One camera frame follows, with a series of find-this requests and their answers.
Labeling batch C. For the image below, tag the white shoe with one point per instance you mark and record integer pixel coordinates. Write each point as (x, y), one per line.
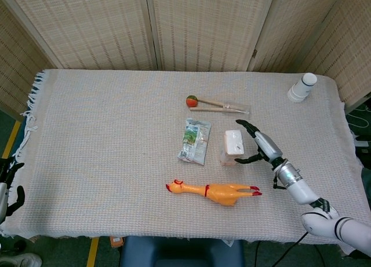
(20, 260)

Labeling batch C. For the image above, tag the small white box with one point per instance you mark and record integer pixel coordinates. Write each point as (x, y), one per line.
(232, 144)

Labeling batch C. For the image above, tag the yellow rubber chicken toy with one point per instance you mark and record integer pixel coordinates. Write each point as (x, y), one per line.
(220, 193)

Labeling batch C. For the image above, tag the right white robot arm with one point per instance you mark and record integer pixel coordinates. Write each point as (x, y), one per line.
(301, 188)

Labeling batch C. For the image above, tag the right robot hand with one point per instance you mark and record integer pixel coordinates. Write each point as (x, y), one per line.
(268, 146)

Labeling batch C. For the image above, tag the silver snack bag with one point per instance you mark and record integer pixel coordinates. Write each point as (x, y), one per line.
(194, 141)

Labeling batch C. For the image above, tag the orange cardboard piece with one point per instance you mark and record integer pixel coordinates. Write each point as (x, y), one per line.
(116, 242)

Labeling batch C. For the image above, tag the clear plastic tube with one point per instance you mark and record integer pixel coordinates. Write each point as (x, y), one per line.
(239, 108)

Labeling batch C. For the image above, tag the white plastic bottle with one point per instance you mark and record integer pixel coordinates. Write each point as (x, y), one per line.
(301, 89)

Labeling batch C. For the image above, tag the wooden mallet with orange ball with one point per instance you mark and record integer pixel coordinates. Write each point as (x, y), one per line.
(191, 101)

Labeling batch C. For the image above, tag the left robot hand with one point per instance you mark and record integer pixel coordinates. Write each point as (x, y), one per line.
(3, 191)

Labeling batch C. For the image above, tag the beige woven tablecloth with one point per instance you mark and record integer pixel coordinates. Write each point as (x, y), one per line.
(101, 148)

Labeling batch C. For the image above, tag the woven folding screen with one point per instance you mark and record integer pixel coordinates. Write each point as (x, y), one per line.
(203, 26)

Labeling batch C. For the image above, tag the blue chair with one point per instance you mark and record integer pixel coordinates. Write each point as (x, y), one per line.
(179, 252)

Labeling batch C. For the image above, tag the plain wooden stick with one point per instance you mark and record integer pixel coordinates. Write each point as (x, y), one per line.
(205, 109)

